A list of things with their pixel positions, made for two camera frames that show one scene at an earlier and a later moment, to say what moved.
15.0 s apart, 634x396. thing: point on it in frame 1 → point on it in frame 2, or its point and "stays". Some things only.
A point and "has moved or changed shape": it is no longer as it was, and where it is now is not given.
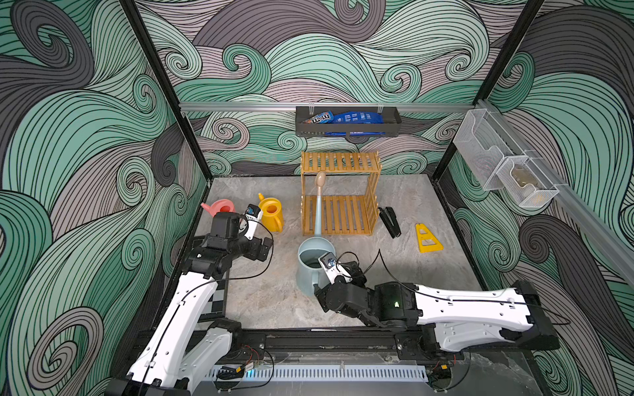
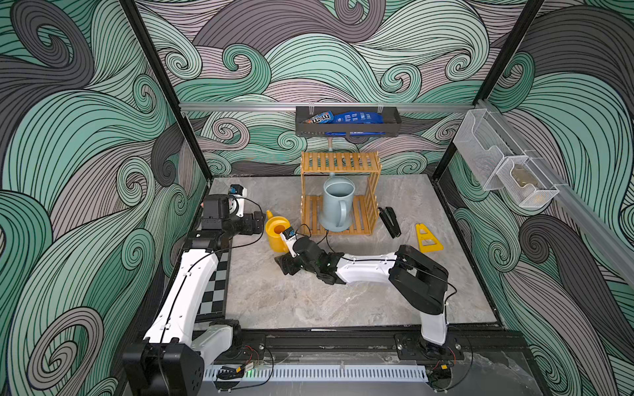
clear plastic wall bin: x=499 y=162 stays
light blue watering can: x=313 y=249 → x=338 y=194
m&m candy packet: x=321 y=118 stays
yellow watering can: x=272 y=214 has moved or changed shape
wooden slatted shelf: x=342 y=215 stays
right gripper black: x=360 y=275 → x=290 y=261
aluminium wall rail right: x=615 y=242 stays
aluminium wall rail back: x=325 y=105 stays
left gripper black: x=253 y=252 → x=247 y=228
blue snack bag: x=357 y=117 stays
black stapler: x=389 y=218 stays
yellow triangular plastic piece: x=428 y=241 stays
